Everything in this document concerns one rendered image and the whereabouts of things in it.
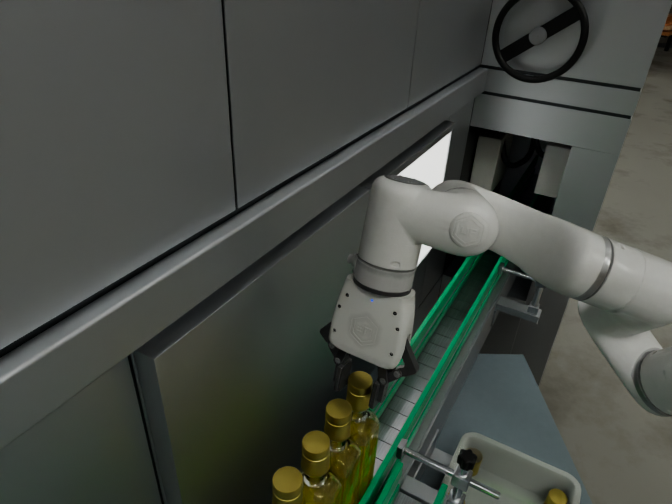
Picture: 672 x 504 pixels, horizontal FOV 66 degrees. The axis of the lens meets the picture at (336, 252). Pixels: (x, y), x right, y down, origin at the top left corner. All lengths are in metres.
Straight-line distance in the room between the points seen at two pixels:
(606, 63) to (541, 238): 0.77
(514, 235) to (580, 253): 0.10
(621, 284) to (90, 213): 0.56
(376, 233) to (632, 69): 0.93
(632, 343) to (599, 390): 1.84
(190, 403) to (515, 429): 0.84
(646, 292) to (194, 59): 0.55
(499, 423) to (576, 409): 1.24
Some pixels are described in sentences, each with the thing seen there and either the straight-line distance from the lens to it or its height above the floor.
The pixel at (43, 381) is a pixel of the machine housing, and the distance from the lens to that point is 0.47.
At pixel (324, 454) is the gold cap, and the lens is 0.65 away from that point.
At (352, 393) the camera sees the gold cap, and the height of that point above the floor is 1.15.
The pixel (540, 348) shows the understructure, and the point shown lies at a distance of 1.76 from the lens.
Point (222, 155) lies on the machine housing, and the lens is 0.56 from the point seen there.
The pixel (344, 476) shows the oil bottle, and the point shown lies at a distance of 0.74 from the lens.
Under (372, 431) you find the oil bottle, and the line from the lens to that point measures 0.78.
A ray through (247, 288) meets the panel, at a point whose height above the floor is 1.32.
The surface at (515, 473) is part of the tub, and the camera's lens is 1.15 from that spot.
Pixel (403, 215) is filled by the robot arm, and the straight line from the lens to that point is 0.60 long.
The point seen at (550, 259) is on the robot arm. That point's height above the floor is 1.35.
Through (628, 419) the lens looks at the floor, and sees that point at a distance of 2.57.
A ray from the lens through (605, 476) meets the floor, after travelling 2.32.
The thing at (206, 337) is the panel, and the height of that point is 1.30.
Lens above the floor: 1.68
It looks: 32 degrees down
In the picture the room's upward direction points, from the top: 3 degrees clockwise
